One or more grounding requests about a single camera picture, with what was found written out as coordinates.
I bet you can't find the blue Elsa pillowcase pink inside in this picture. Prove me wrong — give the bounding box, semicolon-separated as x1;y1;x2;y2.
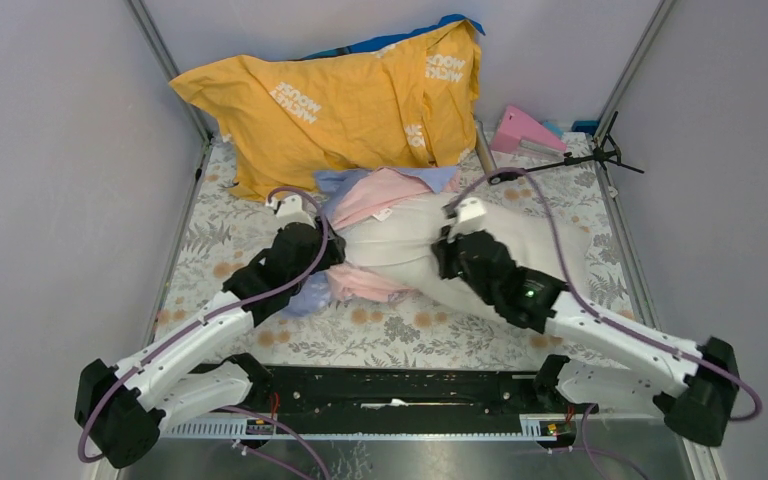
281;166;459;317

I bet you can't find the white pillow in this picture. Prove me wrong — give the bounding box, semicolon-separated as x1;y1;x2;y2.
340;193;591;323

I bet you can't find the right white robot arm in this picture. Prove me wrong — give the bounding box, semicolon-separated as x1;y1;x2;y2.
431;227;740;447

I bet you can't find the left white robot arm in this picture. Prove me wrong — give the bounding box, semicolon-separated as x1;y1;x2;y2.
74;220;346;469

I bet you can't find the yellow Mickey Mouse pillow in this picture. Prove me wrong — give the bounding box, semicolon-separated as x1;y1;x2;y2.
170;20;482;200

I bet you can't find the blue cloth behind pillow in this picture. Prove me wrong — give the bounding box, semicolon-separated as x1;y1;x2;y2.
298;14;486;61

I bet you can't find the floral patterned mat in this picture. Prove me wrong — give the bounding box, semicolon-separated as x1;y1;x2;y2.
153;142;636;370

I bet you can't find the metal cylinder rod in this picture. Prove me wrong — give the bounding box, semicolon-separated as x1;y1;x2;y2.
474;118;497;174

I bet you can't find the pink wedge block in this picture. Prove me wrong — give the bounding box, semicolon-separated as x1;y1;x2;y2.
489;105;567;157

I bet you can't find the black tripod stand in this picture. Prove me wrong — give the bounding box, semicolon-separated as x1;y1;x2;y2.
487;111;645;185

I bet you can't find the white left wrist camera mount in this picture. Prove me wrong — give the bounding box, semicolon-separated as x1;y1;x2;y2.
265;194;316;229

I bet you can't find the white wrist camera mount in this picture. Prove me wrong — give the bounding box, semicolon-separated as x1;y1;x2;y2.
442;197;487;243
265;194;316;229

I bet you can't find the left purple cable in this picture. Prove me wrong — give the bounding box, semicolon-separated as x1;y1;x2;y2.
77;186;332;480

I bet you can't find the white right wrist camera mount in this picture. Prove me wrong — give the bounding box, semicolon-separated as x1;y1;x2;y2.
442;197;487;243

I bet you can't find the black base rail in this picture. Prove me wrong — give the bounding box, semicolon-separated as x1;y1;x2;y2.
178;357;601;439

